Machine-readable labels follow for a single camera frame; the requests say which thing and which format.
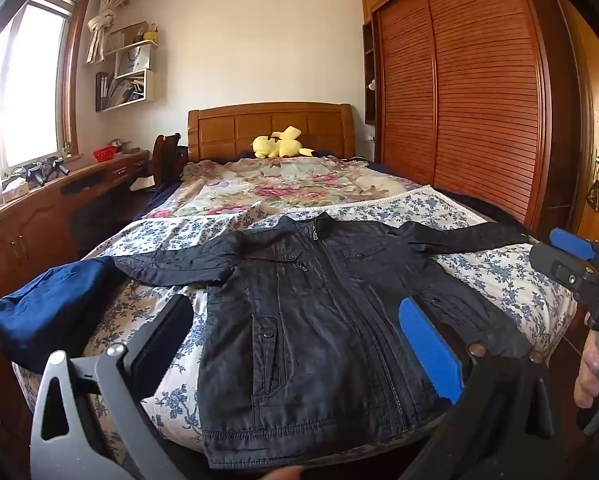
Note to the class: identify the window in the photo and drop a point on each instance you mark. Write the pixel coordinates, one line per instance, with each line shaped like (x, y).
(29, 85)

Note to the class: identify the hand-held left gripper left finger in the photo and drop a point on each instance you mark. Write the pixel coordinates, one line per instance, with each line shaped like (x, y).
(159, 345)

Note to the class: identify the tied beige curtain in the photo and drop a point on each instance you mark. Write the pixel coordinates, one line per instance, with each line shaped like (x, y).
(99, 30)

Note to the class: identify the wooden bed headboard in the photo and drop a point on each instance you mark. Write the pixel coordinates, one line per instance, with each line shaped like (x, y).
(219, 130)

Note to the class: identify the person's left hand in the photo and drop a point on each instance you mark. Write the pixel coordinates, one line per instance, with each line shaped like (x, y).
(284, 474)

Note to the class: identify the blue floral blanket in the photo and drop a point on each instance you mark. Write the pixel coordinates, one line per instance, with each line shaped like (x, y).
(489, 270)

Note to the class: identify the person's right hand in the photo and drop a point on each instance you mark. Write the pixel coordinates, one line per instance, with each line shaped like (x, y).
(587, 375)

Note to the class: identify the black jacket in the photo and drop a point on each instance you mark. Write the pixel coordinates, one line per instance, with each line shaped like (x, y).
(319, 335)

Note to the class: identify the yellow plush toy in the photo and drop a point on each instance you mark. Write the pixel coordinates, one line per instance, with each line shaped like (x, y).
(274, 146)

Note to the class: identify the dark wooden chair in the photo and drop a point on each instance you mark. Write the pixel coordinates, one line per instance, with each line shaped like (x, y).
(167, 160)

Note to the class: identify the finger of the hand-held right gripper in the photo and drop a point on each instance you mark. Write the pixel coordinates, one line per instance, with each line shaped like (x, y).
(559, 265)
(574, 246)

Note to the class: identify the dark binders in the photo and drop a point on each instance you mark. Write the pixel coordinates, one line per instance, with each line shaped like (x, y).
(102, 91)

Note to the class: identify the yellow cup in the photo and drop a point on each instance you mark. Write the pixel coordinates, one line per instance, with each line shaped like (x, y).
(151, 37)

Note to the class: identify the white paper bag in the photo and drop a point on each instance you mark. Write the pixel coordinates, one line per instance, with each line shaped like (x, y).
(134, 60)

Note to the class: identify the pink floral quilt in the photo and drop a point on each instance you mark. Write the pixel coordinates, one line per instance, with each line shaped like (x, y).
(259, 185)

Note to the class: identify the black device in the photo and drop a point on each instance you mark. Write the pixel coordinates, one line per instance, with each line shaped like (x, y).
(44, 170)

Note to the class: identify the wooden slatted wardrobe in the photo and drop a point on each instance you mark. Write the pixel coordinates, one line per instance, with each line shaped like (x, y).
(479, 110)

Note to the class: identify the navy folded garment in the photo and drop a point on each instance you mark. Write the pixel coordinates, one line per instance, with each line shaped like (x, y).
(44, 310)

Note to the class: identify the white wall shelf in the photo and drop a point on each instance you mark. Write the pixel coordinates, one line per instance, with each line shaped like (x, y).
(149, 85)

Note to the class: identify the wooden desk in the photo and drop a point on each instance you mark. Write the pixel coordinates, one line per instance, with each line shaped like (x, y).
(29, 225)

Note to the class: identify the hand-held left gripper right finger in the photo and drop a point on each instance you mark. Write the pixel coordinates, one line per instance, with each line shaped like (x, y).
(427, 350)

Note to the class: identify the dark hanging door ornament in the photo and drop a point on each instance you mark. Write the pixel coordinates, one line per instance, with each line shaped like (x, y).
(594, 197)

